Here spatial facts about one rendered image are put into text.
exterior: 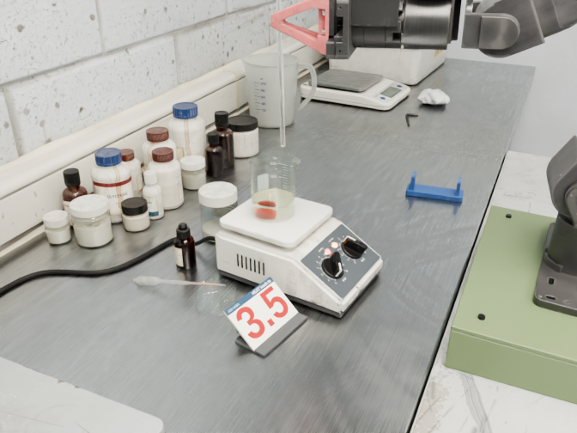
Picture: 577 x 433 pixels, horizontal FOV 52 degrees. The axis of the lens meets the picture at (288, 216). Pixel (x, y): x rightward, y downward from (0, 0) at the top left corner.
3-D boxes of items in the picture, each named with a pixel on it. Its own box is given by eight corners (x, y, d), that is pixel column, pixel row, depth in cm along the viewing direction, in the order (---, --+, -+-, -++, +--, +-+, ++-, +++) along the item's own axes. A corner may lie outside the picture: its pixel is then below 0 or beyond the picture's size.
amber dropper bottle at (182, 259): (195, 258, 88) (191, 216, 85) (197, 268, 86) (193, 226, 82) (175, 260, 88) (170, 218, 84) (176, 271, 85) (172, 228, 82)
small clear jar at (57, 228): (42, 244, 92) (36, 219, 90) (57, 232, 95) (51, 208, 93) (63, 246, 91) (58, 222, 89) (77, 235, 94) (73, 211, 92)
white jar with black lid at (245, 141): (261, 147, 128) (260, 115, 125) (255, 159, 122) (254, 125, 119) (230, 145, 129) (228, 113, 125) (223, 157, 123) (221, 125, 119)
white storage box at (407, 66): (452, 61, 196) (458, 15, 189) (418, 88, 168) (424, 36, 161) (365, 51, 209) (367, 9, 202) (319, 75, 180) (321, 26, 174)
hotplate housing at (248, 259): (383, 273, 85) (387, 224, 81) (341, 322, 75) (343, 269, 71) (254, 233, 95) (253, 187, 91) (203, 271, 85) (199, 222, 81)
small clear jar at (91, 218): (69, 240, 93) (61, 203, 90) (100, 227, 97) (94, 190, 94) (89, 253, 89) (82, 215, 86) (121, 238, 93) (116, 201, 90)
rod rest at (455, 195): (463, 195, 107) (465, 176, 105) (462, 203, 104) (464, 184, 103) (407, 187, 110) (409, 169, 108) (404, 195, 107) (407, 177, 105)
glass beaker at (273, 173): (243, 222, 80) (241, 165, 76) (259, 203, 86) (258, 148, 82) (293, 230, 79) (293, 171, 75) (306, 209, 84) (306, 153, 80)
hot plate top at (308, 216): (335, 212, 84) (336, 207, 84) (291, 250, 75) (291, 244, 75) (264, 193, 90) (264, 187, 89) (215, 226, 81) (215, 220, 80)
